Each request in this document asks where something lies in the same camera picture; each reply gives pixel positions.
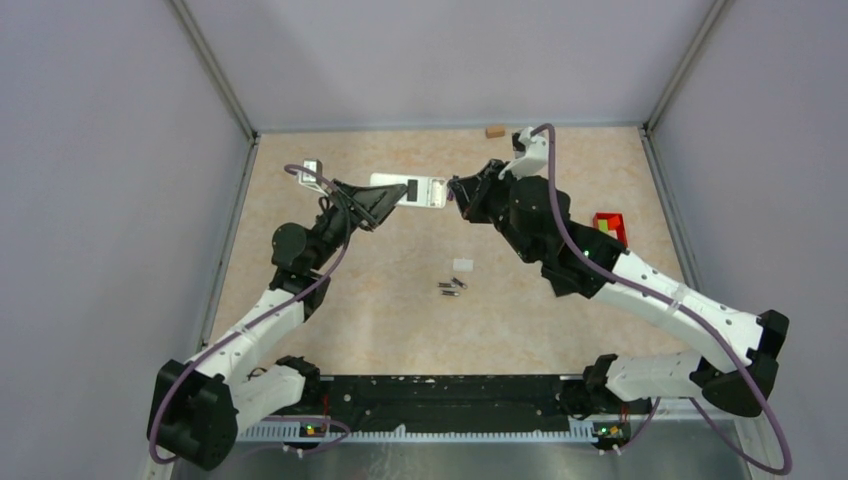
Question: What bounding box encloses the red plastic bin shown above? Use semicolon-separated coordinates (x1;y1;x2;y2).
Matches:
592;212;628;247

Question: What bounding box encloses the white remote control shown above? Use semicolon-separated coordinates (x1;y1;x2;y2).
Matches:
369;172;448;209

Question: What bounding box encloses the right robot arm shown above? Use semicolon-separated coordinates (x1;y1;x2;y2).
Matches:
448;159;789;418

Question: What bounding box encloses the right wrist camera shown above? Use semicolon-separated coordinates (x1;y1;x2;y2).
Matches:
498;127;551;180

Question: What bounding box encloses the white battery cover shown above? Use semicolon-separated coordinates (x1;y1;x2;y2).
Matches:
452;258;474;272

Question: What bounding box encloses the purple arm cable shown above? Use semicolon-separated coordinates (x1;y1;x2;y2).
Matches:
148;164;356;465
529;123;794;477

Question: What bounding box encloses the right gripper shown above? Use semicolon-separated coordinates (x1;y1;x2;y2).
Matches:
450;160;538;265

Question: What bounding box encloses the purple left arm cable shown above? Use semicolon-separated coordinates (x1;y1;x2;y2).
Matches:
148;164;356;465

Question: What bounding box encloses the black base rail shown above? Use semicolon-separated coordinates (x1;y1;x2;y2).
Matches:
258;374;654;437

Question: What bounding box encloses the small wooden block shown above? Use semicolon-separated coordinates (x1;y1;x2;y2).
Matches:
485;125;506;139

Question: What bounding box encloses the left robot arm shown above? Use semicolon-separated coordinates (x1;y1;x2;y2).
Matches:
147;180;407;471

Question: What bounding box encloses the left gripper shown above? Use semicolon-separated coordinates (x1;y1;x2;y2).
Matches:
308;178;409;271

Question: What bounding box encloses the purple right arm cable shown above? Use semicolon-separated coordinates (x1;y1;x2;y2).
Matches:
529;123;794;477

